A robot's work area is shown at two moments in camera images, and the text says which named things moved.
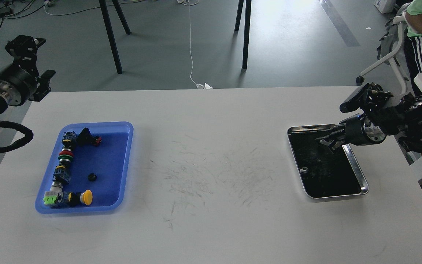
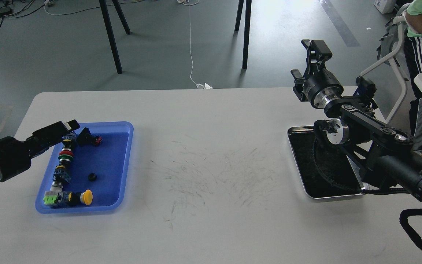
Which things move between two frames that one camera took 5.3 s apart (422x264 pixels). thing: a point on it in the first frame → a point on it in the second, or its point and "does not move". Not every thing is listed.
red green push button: [66, 155] does not move
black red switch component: [85, 138] does not move
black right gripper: [354, 134] → [321, 87]
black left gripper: [18, 84] → [13, 155]
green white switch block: [55, 195] does not move
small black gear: [92, 176] does not move
